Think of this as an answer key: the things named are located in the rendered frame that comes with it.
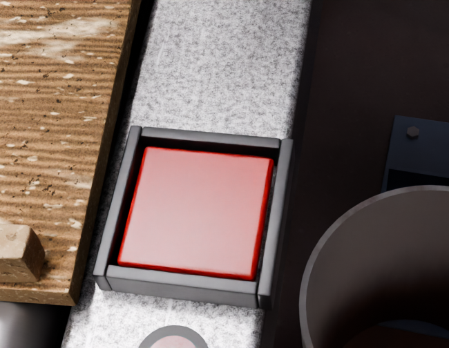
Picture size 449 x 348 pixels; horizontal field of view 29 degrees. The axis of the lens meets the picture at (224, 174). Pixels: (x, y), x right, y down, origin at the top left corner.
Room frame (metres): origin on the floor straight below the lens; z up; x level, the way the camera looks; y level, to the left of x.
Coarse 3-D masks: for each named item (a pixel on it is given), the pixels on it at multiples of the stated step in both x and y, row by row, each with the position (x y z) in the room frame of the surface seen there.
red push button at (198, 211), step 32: (160, 160) 0.21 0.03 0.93; (192, 160) 0.21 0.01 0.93; (224, 160) 0.20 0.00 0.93; (256, 160) 0.20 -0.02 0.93; (160, 192) 0.19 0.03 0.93; (192, 192) 0.19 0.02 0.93; (224, 192) 0.19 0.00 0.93; (256, 192) 0.19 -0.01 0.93; (128, 224) 0.18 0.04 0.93; (160, 224) 0.18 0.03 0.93; (192, 224) 0.18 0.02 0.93; (224, 224) 0.17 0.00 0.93; (256, 224) 0.17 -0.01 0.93; (128, 256) 0.17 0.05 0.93; (160, 256) 0.16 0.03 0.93; (192, 256) 0.16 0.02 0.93; (224, 256) 0.16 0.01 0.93; (256, 256) 0.16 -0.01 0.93
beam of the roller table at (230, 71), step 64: (192, 0) 0.31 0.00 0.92; (256, 0) 0.31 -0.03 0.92; (320, 0) 0.33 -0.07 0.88; (192, 64) 0.27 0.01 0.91; (256, 64) 0.26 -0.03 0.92; (128, 128) 0.24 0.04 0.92; (192, 128) 0.23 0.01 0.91; (256, 128) 0.23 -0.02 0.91; (128, 320) 0.14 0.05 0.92; (192, 320) 0.14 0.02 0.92; (256, 320) 0.13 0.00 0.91
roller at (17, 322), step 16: (144, 0) 0.33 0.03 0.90; (144, 16) 0.33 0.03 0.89; (128, 64) 0.29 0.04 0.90; (0, 304) 0.16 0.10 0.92; (16, 304) 0.16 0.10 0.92; (32, 304) 0.16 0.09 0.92; (48, 304) 0.16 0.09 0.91; (0, 320) 0.15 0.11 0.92; (16, 320) 0.15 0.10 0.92; (32, 320) 0.15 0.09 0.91; (48, 320) 0.15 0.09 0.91; (0, 336) 0.15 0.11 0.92; (16, 336) 0.15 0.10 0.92; (32, 336) 0.15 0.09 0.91; (48, 336) 0.15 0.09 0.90
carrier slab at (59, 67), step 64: (0, 0) 0.32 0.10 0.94; (64, 0) 0.31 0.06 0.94; (128, 0) 0.30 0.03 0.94; (0, 64) 0.28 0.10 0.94; (64, 64) 0.27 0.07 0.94; (0, 128) 0.24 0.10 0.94; (64, 128) 0.23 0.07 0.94; (0, 192) 0.21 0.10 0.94; (64, 192) 0.20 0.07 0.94; (64, 256) 0.17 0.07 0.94
